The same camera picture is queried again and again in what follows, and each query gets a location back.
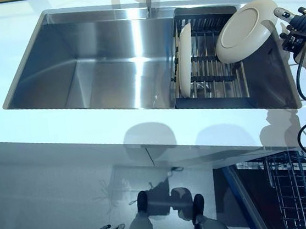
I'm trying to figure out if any black dish drying rack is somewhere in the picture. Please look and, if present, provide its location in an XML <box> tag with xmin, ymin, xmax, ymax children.
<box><xmin>163</xmin><ymin>0</ymin><xmax>252</xmax><ymax>110</ymax></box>

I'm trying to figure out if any narrow white cabinet door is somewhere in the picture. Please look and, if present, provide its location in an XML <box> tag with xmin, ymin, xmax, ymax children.
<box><xmin>144</xmin><ymin>131</ymin><xmax>268</xmax><ymax>178</ymax></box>

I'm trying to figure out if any built-in dishwasher with open door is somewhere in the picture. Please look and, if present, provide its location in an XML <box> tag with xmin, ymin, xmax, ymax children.
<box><xmin>210</xmin><ymin>149</ymin><xmax>306</xmax><ymax>229</ymax></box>

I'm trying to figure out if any stainless steel sink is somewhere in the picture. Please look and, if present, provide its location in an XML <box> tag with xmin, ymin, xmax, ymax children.
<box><xmin>0</xmin><ymin>0</ymin><xmax>304</xmax><ymax>143</ymax></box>

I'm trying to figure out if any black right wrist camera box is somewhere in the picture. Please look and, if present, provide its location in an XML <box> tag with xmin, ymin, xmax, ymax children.
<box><xmin>279</xmin><ymin>30</ymin><xmax>306</xmax><ymax>54</ymax></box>

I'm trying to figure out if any wide white cabinet door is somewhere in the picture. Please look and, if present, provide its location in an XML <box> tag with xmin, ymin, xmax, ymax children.
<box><xmin>0</xmin><ymin>139</ymin><xmax>159</xmax><ymax>210</ymax></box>

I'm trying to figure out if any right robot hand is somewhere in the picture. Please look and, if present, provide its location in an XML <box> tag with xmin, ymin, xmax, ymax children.
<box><xmin>272</xmin><ymin>4</ymin><xmax>306</xmax><ymax>43</ymax></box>

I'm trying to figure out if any dark wire dishwasher rack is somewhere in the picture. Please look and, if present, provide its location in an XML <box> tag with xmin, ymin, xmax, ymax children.
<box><xmin>262</xmin><ymin>149</ymin><xmax>306</xmax><ymax>229</ymax></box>

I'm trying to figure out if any cream round plate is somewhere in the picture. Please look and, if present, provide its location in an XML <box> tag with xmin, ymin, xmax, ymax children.
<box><xmin>210</xmin><ymin>0</ymin><xmax>284</xmax><ymax>65</ymax></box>
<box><xmin>173</xmin><ymin>24</ymin><xmax>199</xmax><ymax>99</ymax></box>

